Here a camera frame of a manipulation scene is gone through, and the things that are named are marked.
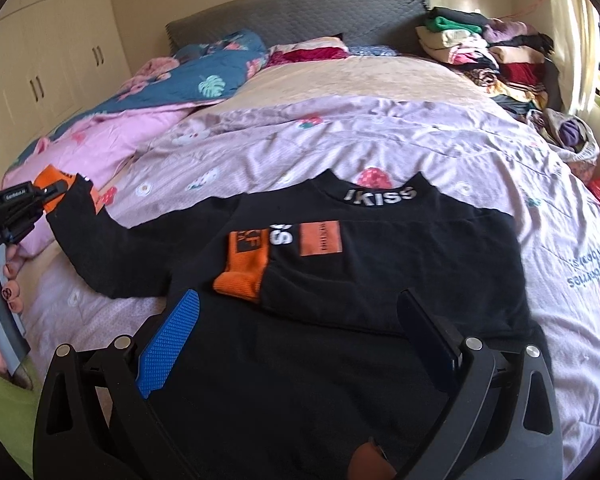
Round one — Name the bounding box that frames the dark teal leaf pillow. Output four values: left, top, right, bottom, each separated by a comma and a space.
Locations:
115, 29, 268, 106

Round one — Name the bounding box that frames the lilac strawberry print quilt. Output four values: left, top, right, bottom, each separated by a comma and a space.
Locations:
17, 95, 600, 476

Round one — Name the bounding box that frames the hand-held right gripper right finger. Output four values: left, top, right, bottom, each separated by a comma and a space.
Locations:
396, 288, 567, 480

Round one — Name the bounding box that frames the cream wardrobe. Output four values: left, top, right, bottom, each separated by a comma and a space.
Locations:
0, 0, 133, 181

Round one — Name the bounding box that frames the black sweater with orange cuffs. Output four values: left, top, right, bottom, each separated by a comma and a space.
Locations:
32, 164, 555, 480

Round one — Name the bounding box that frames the green garment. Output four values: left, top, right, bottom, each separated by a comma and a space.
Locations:
0, 359, 48, 466

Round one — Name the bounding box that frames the red velvet cloth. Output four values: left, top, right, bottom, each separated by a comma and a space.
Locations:
266, 45, 350, 66

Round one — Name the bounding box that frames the cream curtain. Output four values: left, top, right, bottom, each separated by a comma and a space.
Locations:
542, 0, 600, 113

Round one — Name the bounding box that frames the blue patterned pillow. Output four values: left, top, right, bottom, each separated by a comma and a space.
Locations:
349, 45, 398, 58

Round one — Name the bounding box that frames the pink quilt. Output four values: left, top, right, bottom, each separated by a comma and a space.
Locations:
0, 55, 196, 256

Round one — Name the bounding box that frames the grey padded headboard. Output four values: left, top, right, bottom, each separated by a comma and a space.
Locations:
166, 0, 431, 56

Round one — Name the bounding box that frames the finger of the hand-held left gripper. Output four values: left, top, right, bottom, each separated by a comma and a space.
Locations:
36, 180, 82, 203

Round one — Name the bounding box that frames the pile of folded clothes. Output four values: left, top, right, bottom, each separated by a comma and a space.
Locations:
415, 6, 563, 113

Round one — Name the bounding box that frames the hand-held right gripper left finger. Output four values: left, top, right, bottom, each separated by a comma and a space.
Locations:
32, 289, 202, 480

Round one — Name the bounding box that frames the beige blanket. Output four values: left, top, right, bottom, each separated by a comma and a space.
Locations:
220, 54, 486, 111

